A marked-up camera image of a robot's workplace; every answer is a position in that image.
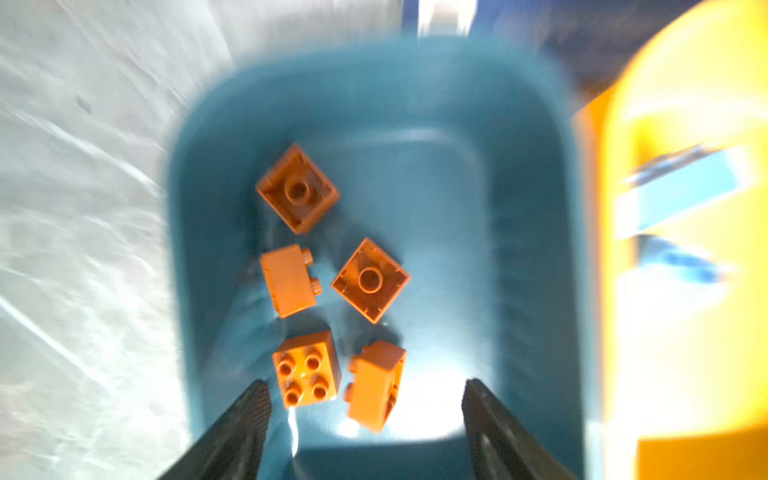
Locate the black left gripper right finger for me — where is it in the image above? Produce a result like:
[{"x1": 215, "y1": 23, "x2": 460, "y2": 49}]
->
[{"x1": 462, "y1": 379, "x2": 575, "y2": 480}]

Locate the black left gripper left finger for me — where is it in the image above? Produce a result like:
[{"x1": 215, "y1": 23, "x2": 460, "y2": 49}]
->
[{"x1": 160, "y1": 380, "x2": 272, "y2": 480}]

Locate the brown lego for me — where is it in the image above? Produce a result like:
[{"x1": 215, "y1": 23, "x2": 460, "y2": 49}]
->
[
  {"x1": 256, "y1": 144, "x2": 341, "y2": 235},
  {"x1": 272, "y1": 330, "x2": 341, "y2": 409},
  {"x1": 344, "y1": 340, "x2": 407, "y2": 434},
  {"x1": 331, "y1": 238, "x2": 411, "y2": 324}
]

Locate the brown lego bottom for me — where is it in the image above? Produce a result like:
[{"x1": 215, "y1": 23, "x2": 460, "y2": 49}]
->
[{"x1": 344, "y1": 340, "x2": 407, "y2": 434}]

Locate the brown lego low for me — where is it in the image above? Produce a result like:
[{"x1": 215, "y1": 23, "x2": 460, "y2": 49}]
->
[{"x1": 259, "y1": 244, "x2": 322, "y2": 318}]

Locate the light blue long lego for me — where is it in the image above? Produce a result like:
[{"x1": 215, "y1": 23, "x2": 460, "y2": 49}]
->
[{"x1": 614, "y1": 144, "x2": 760, "y2": 239}]

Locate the yellow plastic bin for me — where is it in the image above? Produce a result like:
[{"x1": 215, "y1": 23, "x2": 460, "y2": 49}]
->
[{"x1": 575, "y1": 1, "x2": 767, "y2": 479}]

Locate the teal plastic bin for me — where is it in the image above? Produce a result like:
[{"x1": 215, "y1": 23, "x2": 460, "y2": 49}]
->
[{"x1": 168, "y1": 38, "x2": 597, "y2": 479}]

